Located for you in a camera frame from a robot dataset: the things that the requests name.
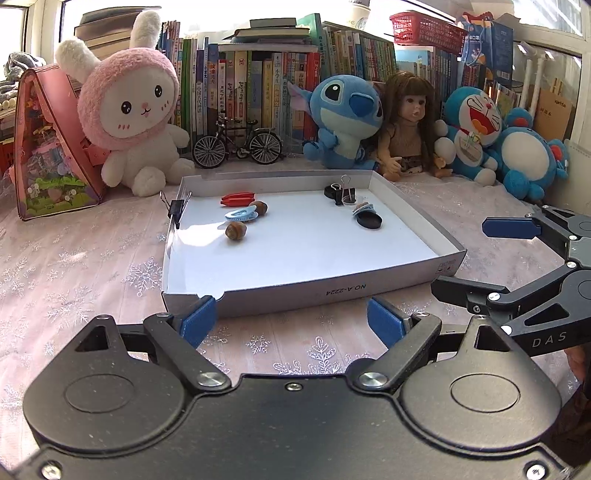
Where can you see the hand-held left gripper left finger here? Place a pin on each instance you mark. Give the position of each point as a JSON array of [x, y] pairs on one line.
[[198, 321]]

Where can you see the black binder clip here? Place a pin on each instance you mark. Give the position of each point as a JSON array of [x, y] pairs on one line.
[[175, 208], [345, 194]]

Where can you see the stack of thick books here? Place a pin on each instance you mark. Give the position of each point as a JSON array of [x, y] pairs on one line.
[[106, 27]]

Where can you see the blue robot cat plush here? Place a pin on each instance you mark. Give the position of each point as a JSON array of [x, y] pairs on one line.
[[471, 134]]

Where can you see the white cardboard box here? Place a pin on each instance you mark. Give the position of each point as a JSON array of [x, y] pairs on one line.
[[300, 249]]

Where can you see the brown hair clip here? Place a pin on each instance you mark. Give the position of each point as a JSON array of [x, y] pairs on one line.
[[362, 207]]

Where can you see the grey knitted cloth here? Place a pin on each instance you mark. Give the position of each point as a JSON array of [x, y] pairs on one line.
[[23, 64]]

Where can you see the blue mouse plush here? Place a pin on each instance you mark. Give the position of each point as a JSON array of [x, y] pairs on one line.
[[531, 157]]

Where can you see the miniature black bicycle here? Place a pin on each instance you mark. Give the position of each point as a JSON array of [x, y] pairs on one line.
[[265, 147]]

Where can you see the pink bunny plush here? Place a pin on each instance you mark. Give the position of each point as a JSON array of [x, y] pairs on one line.
[[129, 115]]

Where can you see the blue alien plush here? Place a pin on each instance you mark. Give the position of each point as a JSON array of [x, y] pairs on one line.
[[341, 124]]

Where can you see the red plastic basket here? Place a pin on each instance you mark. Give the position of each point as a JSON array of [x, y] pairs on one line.
[[425, 30]]

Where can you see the brown cardboard box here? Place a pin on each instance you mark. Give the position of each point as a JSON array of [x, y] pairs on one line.
[[556, 113]]

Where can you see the blue hair clip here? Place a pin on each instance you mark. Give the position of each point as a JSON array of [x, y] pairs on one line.
[[240, 214]]

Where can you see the large black plastic cap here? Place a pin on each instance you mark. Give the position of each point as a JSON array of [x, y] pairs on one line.
[[369, 221]]

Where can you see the long-haired baby doll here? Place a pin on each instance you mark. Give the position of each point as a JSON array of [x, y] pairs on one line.
[[411, 115]]

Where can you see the pink snowflake tablecloth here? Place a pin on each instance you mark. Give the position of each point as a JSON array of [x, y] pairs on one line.
[[92, 277]]

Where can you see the red crayon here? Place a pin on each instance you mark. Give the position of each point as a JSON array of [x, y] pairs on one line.
[[235, 202], [240, 196]]

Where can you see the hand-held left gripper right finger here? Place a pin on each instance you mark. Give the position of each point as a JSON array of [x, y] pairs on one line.
[[385, 323]]

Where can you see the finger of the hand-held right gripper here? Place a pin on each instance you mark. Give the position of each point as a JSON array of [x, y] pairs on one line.
[[466, 293], [508, 227]]

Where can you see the white pipe stand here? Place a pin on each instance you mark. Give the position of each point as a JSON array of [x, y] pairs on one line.
[[531, 78]]

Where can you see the pink triangular toy house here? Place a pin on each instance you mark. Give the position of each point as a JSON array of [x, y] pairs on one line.
[[51, 152]]

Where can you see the flat dark books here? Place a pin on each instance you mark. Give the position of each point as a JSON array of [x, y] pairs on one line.
[[268, 34]]

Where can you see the row of upright books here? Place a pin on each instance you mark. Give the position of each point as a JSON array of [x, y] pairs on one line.
[[240, 83]]

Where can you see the brown acorn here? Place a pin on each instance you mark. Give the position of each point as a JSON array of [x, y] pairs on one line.
[[235, 230], [260, 208]]

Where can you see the blue paper bag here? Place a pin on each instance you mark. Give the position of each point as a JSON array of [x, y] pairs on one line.
[[489, 41]]

